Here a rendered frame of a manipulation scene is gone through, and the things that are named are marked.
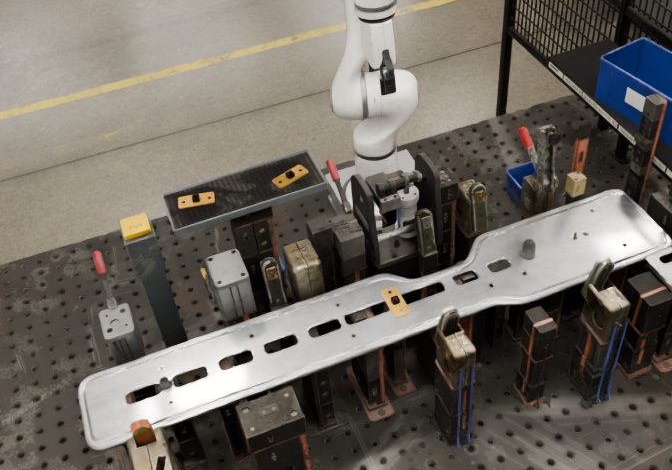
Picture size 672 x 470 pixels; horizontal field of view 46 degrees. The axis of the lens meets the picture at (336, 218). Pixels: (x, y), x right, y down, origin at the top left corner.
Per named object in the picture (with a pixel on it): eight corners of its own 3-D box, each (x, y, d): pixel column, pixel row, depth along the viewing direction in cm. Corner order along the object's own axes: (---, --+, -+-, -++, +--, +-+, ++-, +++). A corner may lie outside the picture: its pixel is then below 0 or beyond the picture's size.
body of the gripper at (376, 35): (350, -1, 158) (356, 48, 166) (364, 24, 151) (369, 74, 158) (386, -9, 159) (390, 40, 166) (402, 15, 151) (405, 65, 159)
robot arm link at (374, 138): (351, 134, 226) (345, 64, 209) (416, 128, 226) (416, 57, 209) (355, 162, 218) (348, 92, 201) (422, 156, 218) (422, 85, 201)
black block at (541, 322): (526, 418, 190) (539, 343, 169) (504, 383, 197) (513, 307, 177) (556, 406, 191) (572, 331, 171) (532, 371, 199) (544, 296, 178)
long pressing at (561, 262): (91, 467, 157) (88, 463, 155) (75, 379, 172) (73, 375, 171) (679, 247, 186) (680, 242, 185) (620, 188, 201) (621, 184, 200)
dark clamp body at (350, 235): (347, 352, 207) (335, 251, 181) (328, 315, 216) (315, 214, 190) (384, 338, 209) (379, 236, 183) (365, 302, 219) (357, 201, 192)
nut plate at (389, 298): (411, 312, 177) (411, 309, 176) (395, 318, 176) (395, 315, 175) (395, 286, 182) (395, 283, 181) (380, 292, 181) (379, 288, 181)
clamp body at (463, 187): (460, 309, 214) (465, 209, 189) (440, 280, 222) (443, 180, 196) (490, 297, 216) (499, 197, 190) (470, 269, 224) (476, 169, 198)
